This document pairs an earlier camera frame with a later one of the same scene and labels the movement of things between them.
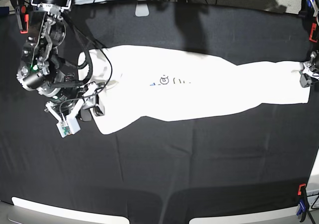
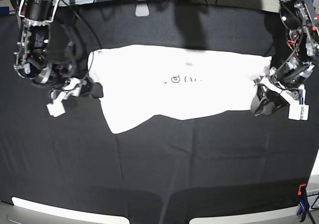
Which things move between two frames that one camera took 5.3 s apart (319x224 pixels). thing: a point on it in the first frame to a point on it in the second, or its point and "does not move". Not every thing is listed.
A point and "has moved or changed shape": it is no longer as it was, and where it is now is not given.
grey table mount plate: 142,9 does not move
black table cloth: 154,170 does not move
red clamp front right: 304,202 does not move
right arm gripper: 310,70 to 270,96
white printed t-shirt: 145,84 has moved or changed shape
